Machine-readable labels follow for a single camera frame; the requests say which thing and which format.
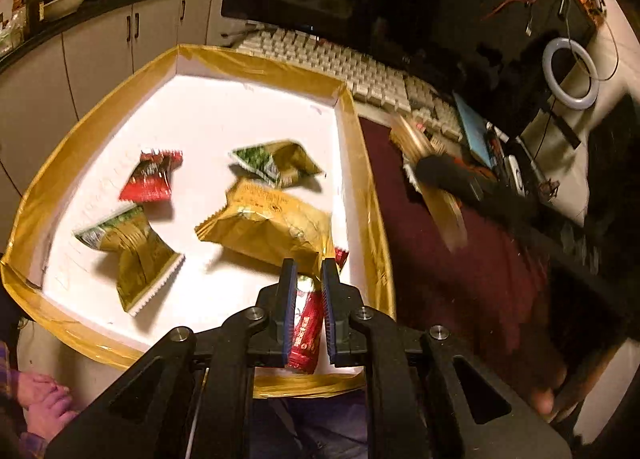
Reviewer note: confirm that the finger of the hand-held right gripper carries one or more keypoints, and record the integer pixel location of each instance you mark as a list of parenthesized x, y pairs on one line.
[(442, 171)]

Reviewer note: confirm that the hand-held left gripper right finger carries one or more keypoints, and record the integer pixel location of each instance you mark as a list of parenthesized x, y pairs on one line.
[(327, 311)]

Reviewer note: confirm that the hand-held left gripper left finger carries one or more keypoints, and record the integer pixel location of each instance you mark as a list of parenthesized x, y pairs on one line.
[(288, 311)]

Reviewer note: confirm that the long gold snack packet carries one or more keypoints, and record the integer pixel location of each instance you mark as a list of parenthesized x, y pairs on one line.
[(434, 189)]

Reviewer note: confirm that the red stick snack packet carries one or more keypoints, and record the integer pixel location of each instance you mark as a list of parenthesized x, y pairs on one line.
[(306, 334)]

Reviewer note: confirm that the white tray with yellow tape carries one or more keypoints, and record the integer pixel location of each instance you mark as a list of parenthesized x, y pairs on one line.
[(210, 109)]

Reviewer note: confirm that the person's right hand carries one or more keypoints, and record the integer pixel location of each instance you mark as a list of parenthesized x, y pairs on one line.
[(546, 400)]

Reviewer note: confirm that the blue notebook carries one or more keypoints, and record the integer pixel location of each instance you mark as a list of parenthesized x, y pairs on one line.
[(472, 126)]

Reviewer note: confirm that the small white device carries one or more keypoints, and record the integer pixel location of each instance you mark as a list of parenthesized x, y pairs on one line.
[(515, 173)]

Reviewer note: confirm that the large gold snack packet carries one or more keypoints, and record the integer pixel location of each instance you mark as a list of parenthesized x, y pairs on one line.
[(270, 221)]

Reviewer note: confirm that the maroon desk mat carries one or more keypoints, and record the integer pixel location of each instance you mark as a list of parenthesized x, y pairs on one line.
[(450, 279)]

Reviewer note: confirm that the person's blue jeans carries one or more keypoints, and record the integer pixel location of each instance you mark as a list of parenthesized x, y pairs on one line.
[(310, 421)]

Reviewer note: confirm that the beige computer keyboard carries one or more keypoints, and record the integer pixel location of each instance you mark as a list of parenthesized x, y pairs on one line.
[(350, 66)]

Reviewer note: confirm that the green gold snack packet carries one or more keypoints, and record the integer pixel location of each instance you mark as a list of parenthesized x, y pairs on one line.
[(131, 249), (277, 161)]

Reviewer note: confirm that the black kitchen countertop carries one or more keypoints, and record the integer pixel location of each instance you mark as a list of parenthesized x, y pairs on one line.
[(75, 9)]

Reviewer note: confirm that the metal mixing bowl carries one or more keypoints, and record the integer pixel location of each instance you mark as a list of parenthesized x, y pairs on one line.
[(62, 1)]

